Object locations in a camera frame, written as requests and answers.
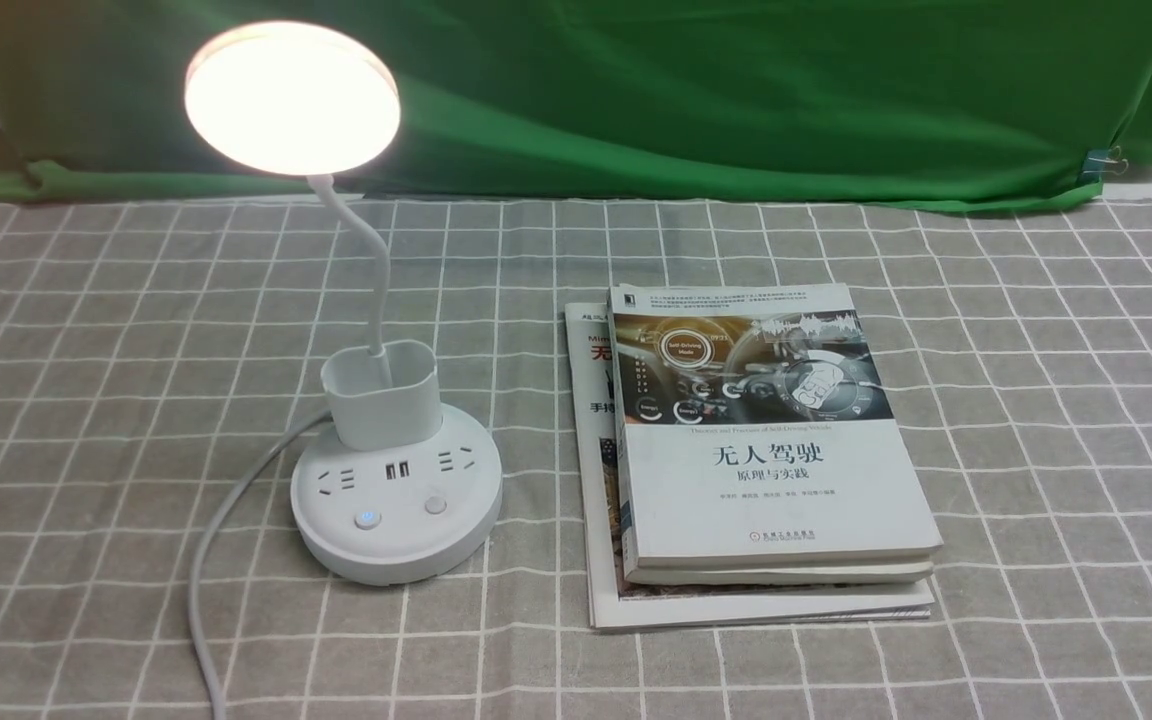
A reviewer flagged white bottom book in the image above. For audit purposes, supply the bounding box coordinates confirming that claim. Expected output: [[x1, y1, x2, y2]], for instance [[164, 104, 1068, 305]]
[[563, 302, 934, 632]]

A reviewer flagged white desk lamp socket base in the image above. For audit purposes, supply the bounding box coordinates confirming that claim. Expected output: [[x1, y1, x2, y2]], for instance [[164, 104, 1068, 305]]
[[184, 20, 503, 585]]

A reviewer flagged grey checked tablecloth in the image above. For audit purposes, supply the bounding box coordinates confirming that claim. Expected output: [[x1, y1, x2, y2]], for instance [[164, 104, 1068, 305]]
[[0, 200, 1152, 719]]

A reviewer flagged white lamp power cable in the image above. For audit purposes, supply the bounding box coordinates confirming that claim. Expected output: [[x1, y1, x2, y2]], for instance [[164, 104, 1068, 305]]
[[187, 408, 333, 720]]

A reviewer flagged blue binder clip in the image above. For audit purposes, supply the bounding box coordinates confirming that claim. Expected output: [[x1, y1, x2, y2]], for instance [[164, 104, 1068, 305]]
[[1078, 145, 1130, 184]]

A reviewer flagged white self-driving top book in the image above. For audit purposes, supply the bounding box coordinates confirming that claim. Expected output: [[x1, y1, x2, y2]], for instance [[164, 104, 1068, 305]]
[[608, 285, 943, 583]]

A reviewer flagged green backdrop cloth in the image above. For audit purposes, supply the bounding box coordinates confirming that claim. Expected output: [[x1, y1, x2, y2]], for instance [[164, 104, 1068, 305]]
[[0, 1, 1152, 213]]

